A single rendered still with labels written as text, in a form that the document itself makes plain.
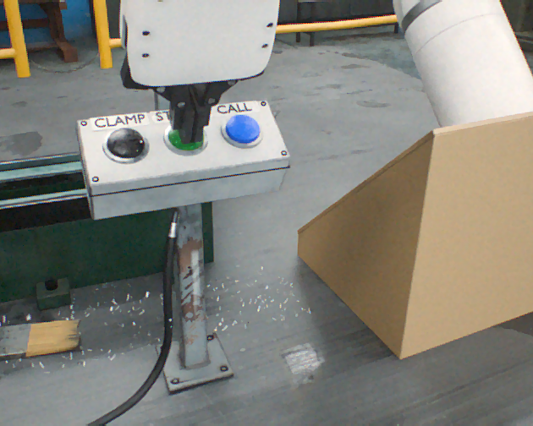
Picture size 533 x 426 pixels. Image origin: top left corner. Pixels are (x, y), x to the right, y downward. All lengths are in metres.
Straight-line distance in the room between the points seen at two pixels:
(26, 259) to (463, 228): 0.50
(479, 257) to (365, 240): 0.12
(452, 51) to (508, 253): 0.24
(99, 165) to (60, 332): 0.29
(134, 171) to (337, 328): 0.34
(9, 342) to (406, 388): 0.43
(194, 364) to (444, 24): 0.48
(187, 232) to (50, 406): 0.22
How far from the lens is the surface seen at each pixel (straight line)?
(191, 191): 0.51
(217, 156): 0.50
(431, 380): 0.67
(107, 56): 3.20
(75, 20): 5.95
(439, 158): 0.57
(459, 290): 0.68
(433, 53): 0.77
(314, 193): 1.01
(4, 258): 0.78
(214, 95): 0.46
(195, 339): 0.63
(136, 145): 0.49
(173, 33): 0.40
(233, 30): 0.41
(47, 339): 0.72
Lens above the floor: 1.25
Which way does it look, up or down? 28 degrees down
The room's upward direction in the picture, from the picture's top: 1 degrees clockwise
